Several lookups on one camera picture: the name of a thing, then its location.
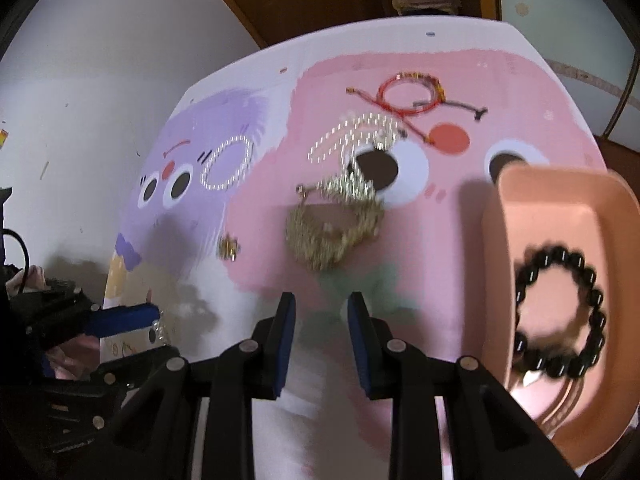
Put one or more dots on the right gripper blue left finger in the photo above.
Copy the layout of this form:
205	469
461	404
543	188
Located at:
194	420

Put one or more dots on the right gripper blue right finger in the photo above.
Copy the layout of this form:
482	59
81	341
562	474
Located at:
490	436

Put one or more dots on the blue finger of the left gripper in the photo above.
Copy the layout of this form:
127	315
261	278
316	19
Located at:
122	319

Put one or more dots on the small silver earring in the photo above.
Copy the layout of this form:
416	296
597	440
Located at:
228	247

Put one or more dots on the pink plastic jewelry tray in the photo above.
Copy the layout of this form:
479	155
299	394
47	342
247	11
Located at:
594	215

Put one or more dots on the cartoon monster table mat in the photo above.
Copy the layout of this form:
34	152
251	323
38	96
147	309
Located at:
359	158

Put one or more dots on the light blue wardrobe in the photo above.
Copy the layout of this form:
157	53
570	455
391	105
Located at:
591	54

